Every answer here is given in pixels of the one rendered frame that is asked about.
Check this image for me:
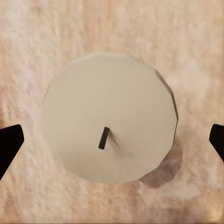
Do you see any pillar candle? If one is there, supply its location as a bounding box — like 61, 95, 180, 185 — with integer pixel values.
41, 51, 179, 185

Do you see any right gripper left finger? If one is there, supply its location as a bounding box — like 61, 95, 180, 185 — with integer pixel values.
0, 124, 24, 180

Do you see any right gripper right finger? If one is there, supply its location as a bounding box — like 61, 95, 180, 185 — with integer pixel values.
209, 124, 224, 161

